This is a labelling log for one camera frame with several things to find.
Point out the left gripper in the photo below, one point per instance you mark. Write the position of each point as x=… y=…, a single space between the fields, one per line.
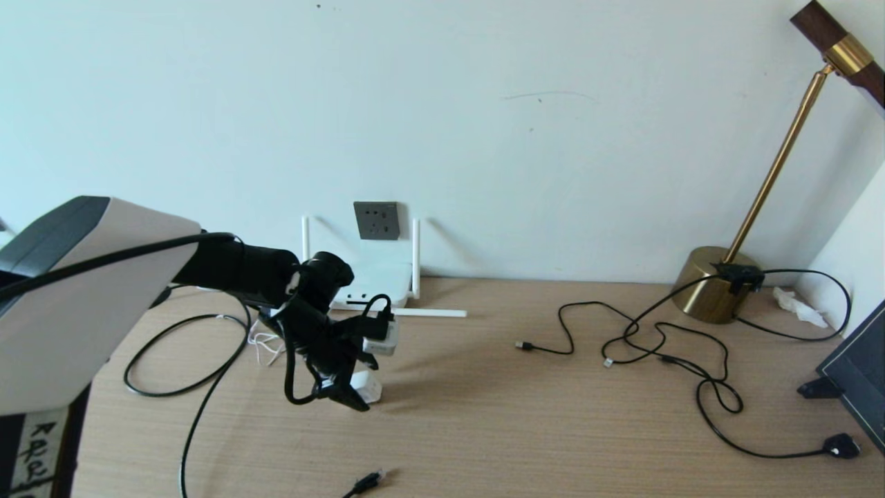
x=325 y=346

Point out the white power adapter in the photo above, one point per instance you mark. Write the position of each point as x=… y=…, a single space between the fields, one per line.
x=371 y=387

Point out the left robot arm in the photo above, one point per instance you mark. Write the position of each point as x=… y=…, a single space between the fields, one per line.
x=83 y=297

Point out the white wifi router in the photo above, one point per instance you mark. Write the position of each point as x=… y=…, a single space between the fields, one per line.
x=397 y=280

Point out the brass desk lamp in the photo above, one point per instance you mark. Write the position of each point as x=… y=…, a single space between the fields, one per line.
x=709 y=290

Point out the black clip connector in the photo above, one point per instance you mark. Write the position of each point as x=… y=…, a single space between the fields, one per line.
x=738 y=278

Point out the crumpled white tissue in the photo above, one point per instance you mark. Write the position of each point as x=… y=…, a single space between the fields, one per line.
x=796 y=306

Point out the dark framed display panel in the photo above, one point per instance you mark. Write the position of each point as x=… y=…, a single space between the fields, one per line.
x=861 y=377

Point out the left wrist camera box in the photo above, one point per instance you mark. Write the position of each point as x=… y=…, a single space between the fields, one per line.
x=382 y=342

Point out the grey wall socket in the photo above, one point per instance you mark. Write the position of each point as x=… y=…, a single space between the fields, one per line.
x=377 y=220

